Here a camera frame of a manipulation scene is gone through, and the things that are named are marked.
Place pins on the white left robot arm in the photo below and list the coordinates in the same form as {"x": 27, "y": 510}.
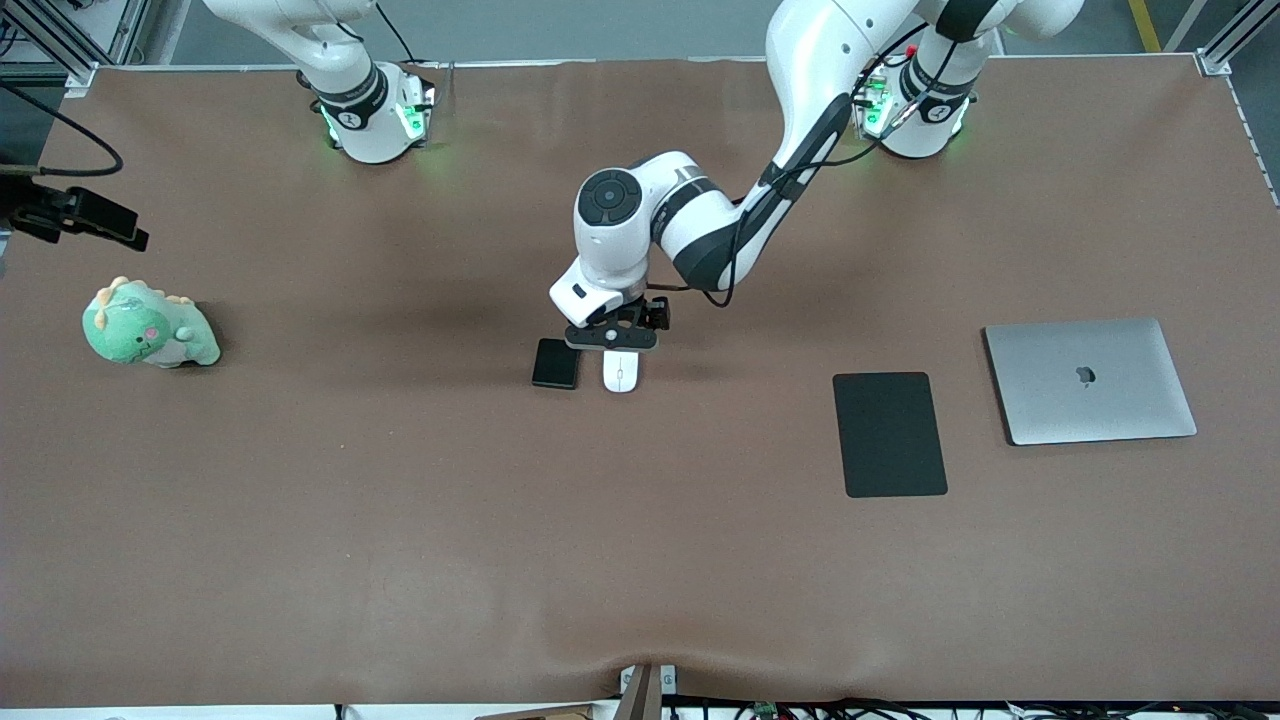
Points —
{"x": 620, "y": 220}

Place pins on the brown table cover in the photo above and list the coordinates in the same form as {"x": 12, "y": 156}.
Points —
{"x": 400, "y": 520}

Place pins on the metal table edge bracket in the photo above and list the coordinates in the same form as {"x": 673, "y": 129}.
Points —
{"x": 640, "y": 695}

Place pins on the white computer mouse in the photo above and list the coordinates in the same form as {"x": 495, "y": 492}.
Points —
{"x": 621, "y": 375}

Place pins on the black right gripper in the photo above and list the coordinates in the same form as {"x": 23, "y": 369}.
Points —
{"x": 60, "y": 211}

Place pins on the black phone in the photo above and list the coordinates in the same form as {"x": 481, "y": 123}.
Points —
{"x": 555, "y": 365}

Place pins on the silver laptop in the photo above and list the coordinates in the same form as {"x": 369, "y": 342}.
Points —
{"x": 1090, "y": 400}

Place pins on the green dinosaur plush toy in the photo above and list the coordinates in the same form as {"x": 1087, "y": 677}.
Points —
{"x": 135, "y": 330}

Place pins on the aluminium frame post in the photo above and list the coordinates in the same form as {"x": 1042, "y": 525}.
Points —
{"x": 75, "y": 68}
{"x": 1220, "y": 55}

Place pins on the black mouse pad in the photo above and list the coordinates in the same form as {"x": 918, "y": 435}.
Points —
{"x": 890, "y": 435}

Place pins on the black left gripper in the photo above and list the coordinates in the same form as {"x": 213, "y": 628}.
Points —
{"x": 655, "y": 313}

